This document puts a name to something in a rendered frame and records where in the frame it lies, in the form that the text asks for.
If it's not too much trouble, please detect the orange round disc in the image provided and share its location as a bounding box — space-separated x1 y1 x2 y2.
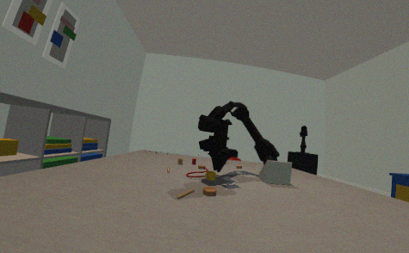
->
203 187 217 196

